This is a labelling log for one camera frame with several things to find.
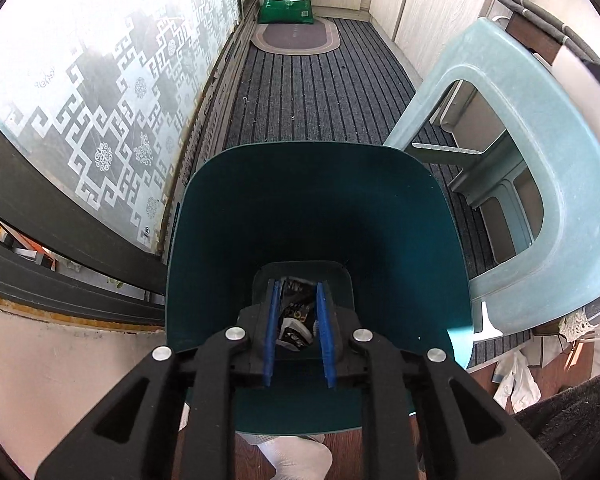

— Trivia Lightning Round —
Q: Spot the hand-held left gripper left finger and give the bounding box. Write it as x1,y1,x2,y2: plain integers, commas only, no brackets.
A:
35,280,286,480

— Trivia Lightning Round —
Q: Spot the grey striped chair cushion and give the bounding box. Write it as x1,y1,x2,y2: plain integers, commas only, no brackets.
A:
487,0,600,66

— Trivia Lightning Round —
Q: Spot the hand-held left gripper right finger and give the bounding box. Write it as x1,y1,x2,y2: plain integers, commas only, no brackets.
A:
316,280,561,480

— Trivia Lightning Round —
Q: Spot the pale plastic stool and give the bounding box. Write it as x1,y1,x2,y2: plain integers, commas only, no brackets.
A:
382,16,600,373

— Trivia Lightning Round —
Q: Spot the dark door frame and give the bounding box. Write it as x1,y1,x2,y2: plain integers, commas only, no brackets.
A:
0,110,168,326

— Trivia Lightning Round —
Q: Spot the dark fuzzy cloth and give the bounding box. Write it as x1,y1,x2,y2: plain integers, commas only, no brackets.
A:
510,372,600,480

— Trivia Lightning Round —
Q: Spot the grey striped carpet runner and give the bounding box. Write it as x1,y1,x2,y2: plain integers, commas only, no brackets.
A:
223,15,531,368

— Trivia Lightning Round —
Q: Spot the sliding door floor track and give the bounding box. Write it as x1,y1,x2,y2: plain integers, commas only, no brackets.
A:
152,0,261,261

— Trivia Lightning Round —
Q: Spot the black and white snack wrapper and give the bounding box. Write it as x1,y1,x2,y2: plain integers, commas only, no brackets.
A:
277,276,321,351

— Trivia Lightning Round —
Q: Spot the person's white sock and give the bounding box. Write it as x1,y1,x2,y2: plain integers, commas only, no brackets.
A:
235,432,333,480

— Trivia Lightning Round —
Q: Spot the white crumpled cloth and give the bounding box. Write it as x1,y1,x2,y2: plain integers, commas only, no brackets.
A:
492,350,543,413

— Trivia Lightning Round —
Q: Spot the cream lace cloth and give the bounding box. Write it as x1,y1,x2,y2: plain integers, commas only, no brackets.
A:
557,310,600,343

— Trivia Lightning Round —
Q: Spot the teal plastic trash bin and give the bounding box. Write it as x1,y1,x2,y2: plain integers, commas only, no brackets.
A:
164,142,473,436

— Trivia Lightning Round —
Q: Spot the patterned frosted glass door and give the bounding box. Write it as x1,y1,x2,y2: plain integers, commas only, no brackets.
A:
0,0,246,256

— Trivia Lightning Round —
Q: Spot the oval grey door mat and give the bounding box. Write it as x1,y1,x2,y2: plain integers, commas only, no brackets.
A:
250,16,342,54

